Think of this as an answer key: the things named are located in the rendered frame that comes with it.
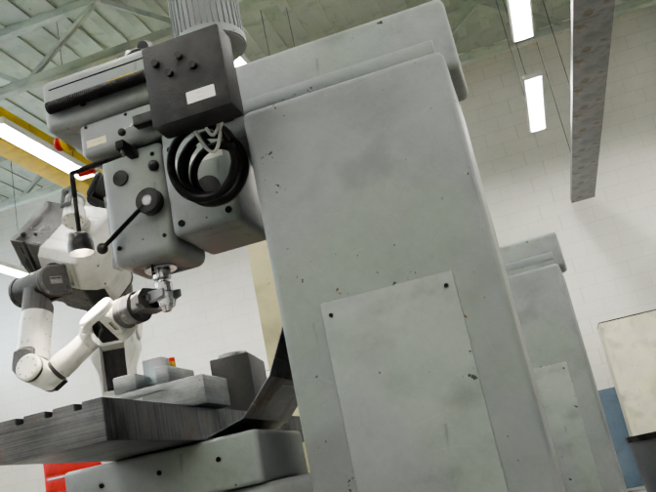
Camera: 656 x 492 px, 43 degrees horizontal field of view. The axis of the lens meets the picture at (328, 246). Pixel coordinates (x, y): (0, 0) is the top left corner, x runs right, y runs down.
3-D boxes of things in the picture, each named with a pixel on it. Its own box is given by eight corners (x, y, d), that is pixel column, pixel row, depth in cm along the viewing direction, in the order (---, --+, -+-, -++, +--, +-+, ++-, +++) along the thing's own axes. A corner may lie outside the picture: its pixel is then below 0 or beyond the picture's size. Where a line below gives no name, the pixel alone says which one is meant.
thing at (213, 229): (172, 237, 209) (157, 143, 216) (211, 257, 231) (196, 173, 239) (241, 217, 205) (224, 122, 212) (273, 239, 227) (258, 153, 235)
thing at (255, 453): (66, 524, 194) (61, 472, 197) (139, 512, 226) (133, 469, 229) (264, 481, 183) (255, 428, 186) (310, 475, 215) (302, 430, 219)
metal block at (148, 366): (144, 385, 201) (142, 360, 202) (156, 387, 206) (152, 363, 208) (164, 380, 200) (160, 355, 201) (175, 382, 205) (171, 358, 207)
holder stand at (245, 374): (219, 424, 238) (207, 355, 244) (237, 427, 259) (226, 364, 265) (259, 415, 237) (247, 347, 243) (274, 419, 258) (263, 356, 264)
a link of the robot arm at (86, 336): (108, 300, 228) (72, 333, 227) (131, 321, 231) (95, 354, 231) (107, 293, 234) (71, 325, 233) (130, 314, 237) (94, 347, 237)
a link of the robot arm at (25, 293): (8, 315, 242) (13, 273, 248) (33, 324, 249) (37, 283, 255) (34, 306, 236) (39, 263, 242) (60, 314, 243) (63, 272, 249)
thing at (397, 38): (161, 159, 216) (151, 91, 221) (198, 184, 237) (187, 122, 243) (460, 64, 199) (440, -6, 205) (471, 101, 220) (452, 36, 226)
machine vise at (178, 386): (73, 434, 198) (68, 389, 201) (105, 435, 212) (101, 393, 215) (207, 402, 191) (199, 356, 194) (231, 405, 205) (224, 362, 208)
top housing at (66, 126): (44, 134, 226) (38, 81, 230) (96, 164, 250) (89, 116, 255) (201, 81, 216) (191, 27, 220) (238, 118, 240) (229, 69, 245)
